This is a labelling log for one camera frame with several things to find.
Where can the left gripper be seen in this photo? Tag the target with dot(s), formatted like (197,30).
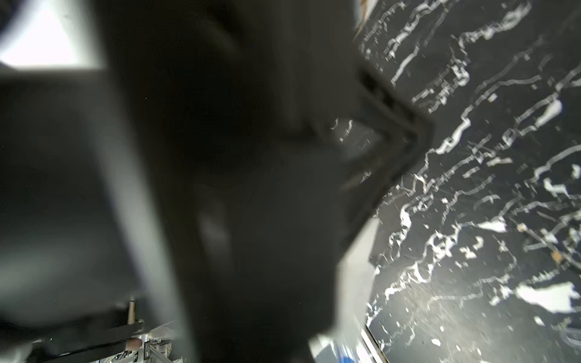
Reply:
(188,178)

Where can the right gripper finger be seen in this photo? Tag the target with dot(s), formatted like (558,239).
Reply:
(381,140)

